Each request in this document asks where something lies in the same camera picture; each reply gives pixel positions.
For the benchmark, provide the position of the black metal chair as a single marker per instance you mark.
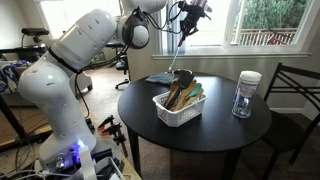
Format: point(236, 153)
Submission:
point(283, 133)

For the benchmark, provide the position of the black office chair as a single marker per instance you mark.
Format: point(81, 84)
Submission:
point(122, 68)

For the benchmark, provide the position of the clear jar white lid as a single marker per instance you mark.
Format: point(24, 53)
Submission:
point(246, 93)

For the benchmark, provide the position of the blue white patterned fabric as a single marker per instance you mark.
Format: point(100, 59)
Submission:
point(10, 75)

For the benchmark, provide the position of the black spatula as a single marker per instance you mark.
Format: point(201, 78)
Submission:
point(185, 79)

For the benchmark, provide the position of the black camera on stand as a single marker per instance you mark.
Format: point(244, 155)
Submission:
point(35, 32)

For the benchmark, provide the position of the white plastic box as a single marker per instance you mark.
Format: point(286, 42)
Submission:
point(106, 170)

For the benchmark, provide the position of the grey curtain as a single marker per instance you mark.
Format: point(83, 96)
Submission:
point(170, 43)

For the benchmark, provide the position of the black orange clamp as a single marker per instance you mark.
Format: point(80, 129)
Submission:
point(106, 121)
point(117, 135)

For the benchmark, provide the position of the light wooden turner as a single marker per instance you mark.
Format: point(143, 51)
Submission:
point(197, 96)

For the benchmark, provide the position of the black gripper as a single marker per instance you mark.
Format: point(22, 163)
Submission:
point(193, 15)

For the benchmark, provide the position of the wooden spatula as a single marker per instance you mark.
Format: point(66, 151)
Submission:
point(185, 95)

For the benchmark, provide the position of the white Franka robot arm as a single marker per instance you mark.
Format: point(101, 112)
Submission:
point(56, 93)

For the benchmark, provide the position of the wooden spoon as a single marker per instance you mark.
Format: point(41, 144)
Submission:
point(173, 87)

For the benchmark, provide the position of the white plastic basket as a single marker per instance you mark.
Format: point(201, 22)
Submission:
point(180, 115)

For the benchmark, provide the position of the blue cloth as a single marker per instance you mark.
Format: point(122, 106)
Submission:
point(160, 78)

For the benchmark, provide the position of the white framed living room window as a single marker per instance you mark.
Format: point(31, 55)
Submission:
point(60, 13)

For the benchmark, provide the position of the black round table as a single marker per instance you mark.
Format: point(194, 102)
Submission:
point(213, 126)

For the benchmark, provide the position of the white deck railing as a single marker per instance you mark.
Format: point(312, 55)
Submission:
point(263, 36)

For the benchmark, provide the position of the teal spatula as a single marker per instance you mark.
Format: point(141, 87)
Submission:
point(196, 90)

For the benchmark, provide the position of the black side desk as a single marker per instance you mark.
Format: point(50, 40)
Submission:
point(20, 53)

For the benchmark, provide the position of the steel cutlery holder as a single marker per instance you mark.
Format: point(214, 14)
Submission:
point(176, 71)

